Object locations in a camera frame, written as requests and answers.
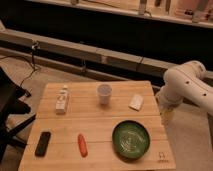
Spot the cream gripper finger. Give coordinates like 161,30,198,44
161,109,174,125

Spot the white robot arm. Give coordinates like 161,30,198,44
156,61,213,125

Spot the white eraser block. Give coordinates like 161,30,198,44
129,94,144,111

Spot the green ceramic bowl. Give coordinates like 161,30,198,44
112,120,150,160

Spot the orange carrot toy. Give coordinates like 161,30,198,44
78,134,88,157

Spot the white glue bottle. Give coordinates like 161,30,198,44
55,85,69,114

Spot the black remote control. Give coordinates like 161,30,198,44
35,132,51,157

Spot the black chair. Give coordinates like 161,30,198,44
0,67,35,162

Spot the black cable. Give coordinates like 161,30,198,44
0,40,42,88

